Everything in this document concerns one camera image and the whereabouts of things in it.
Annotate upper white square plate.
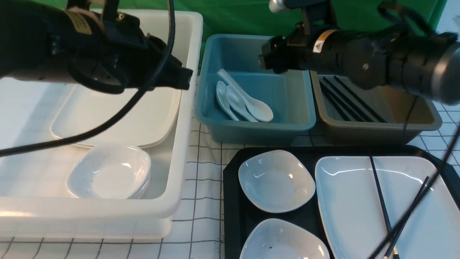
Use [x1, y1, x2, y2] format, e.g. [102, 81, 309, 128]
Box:
[50, 85, 182, 147]

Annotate white small bowl in bin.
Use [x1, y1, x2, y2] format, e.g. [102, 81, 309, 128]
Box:
[66, 144, 151, 199]

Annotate brown plastic bin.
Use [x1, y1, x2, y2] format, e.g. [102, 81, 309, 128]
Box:
[310, 72, 442, 145]

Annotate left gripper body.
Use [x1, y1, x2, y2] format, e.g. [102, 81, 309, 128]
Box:
[68, 7, 193, 95]

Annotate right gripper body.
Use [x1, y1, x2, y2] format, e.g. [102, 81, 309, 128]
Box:
[258, 22, 315, 74]

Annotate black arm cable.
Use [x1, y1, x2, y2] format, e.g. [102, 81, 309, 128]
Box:
[0, 0, 175, 158]

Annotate green backdrop cloth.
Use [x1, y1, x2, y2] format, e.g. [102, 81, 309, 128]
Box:
[119, 0, 447, 62]

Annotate large white plastic bin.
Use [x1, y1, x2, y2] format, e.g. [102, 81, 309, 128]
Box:
[1, 10, 203, 239]

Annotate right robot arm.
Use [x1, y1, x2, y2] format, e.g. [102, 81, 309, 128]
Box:
[258, 0, 460, 105]

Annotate black chopsticks in bin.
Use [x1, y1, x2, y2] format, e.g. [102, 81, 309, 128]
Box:
[320, 76, 387, 123]

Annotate white small bowl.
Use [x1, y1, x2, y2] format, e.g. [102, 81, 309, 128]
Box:
[240, 218, 330, 259]
[66, 144, 151, 199]
[238, 150, 316, 214]

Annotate white soup spoon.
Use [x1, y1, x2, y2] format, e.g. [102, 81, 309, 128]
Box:
[216, 81, 239, 121]
[226, 85, 258, 122]
[217, 69, 274, 122]

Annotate black serving tray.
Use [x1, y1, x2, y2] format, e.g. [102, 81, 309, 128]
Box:
[223, 146, 442, 259]

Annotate black chopstick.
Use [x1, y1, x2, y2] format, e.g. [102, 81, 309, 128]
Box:
[383, 176, 430, 259]
[369, 156, 392, 232]

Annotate teal plastic bin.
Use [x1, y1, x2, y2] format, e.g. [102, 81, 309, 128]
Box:
[194, 34, 317, 146]

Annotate checkered table cloth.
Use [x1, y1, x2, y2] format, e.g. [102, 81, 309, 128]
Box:
[0, 76, 460, 259]

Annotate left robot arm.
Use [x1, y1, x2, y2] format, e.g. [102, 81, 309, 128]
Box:
[0, 0, 167, 95]

